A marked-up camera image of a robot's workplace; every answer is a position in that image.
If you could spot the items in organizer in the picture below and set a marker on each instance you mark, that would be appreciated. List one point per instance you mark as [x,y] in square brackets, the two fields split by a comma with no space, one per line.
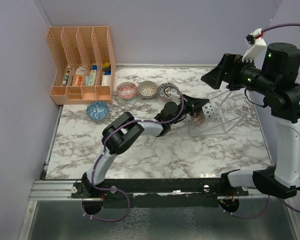
[89,79]

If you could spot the brown flower pattern bowl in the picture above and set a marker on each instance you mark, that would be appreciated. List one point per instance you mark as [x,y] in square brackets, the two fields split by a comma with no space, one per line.
[147,89]

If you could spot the black mounting base rail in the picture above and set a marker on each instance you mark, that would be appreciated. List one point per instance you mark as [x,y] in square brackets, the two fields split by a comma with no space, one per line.
[153,193]

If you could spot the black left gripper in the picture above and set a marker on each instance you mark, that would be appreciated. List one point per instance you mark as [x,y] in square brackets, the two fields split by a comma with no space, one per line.
[194,104]

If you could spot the red zigzag pattern bowl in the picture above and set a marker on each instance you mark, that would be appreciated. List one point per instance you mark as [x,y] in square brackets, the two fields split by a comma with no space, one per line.
[127,90]

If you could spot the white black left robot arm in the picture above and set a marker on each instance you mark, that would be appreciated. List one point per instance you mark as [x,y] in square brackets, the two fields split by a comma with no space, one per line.
[121,134]

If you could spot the white wire dish rack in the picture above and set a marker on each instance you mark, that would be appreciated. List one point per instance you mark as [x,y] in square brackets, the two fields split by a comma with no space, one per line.
[233,109]

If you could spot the peach plastic desk organizer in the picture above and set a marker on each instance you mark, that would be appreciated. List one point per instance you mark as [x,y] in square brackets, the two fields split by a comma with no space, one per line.
[85,64]

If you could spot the blue triangle pattern bowl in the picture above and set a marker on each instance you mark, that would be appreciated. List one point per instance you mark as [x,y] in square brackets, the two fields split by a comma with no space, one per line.
[97,111]

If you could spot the red quatrefoil pattern bowl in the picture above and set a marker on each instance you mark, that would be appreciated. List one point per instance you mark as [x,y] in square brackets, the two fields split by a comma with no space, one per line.
[198,119]

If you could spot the red diamond pattern bowl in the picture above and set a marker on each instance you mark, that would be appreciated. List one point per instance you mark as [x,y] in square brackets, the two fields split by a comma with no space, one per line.
[210,110]

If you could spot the green leaf pattern bowl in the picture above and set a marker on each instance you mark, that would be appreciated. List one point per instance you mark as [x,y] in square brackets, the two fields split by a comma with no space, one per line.
[164,88]

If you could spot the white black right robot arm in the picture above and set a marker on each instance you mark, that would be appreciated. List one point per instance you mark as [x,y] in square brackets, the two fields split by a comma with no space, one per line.
[276,82]

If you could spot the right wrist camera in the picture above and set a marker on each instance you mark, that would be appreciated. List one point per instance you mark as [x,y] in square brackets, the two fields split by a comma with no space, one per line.
[257,45]

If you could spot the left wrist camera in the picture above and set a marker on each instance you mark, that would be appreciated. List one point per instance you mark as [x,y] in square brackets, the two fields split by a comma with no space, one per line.
[174,95]

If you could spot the aluminium extrusion rail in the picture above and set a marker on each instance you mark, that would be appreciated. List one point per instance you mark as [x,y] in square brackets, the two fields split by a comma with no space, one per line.
[51,190]

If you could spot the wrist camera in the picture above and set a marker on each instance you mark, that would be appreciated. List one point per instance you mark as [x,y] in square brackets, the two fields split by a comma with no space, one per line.
[257,45]
[174,95]

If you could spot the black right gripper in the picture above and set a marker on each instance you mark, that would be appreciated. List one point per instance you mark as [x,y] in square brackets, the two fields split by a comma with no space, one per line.
[231,63]

